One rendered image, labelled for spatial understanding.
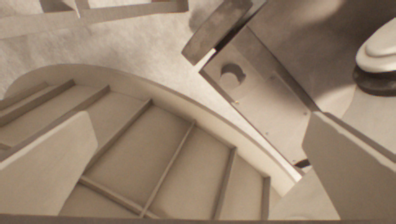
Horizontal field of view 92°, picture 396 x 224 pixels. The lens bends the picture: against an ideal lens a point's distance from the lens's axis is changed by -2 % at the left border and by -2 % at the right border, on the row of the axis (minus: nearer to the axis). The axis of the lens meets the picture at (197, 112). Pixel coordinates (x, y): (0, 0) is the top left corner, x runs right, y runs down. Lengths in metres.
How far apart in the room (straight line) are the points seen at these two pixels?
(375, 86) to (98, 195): 0.58
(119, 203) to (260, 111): 0.41
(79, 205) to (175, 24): 0.55
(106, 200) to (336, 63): 0.59
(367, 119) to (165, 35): 0.57
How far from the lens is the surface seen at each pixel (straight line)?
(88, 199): 0.57
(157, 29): 0.69
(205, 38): 0.42
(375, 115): 0.31
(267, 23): 0.43
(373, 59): 0.34
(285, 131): 0.51
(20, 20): 0.40
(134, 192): 0.58
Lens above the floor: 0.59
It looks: 51 degrees down
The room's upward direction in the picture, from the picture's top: 150 degrees counter-clockwise
